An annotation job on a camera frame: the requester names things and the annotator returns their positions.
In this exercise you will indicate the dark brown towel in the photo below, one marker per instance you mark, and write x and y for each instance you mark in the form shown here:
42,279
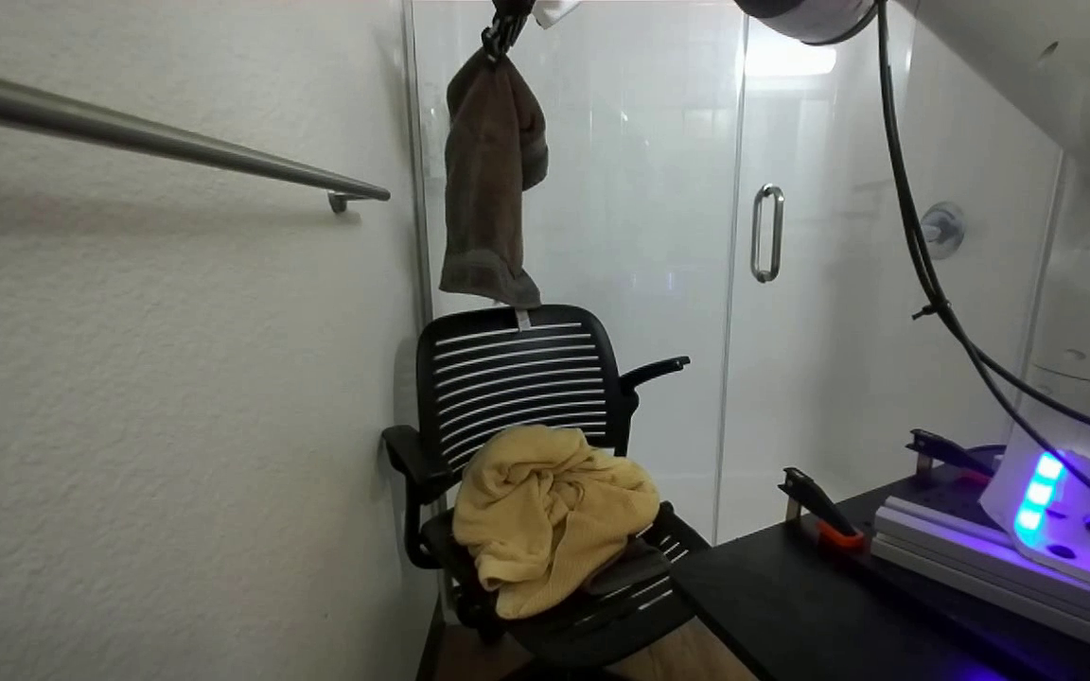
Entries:
490,176

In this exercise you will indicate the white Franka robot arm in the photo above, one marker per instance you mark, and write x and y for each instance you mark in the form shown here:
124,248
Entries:
1075,76

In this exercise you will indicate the black mesh office chair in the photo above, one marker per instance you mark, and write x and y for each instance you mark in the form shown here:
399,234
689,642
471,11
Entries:
520,379

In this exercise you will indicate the yellow towel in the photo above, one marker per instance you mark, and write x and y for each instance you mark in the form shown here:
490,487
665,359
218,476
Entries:
551,513

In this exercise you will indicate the fixed glass shower panel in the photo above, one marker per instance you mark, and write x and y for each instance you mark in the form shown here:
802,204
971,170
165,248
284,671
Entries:
646,250

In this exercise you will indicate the frosted glass shower door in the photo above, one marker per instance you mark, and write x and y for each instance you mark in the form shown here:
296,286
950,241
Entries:
872,316

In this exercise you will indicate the clear suction cup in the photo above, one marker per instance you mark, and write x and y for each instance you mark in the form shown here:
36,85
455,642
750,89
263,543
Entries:
944,229

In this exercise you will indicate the orange and black clamp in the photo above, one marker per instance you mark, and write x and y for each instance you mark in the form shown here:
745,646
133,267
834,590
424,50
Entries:
824,513

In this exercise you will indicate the black table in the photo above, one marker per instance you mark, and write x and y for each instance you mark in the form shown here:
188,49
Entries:
810,619

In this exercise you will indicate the metal wall towel bar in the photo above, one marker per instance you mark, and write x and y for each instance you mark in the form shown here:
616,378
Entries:
129,136

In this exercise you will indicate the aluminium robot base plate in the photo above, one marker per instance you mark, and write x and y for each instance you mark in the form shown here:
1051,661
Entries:
987,553

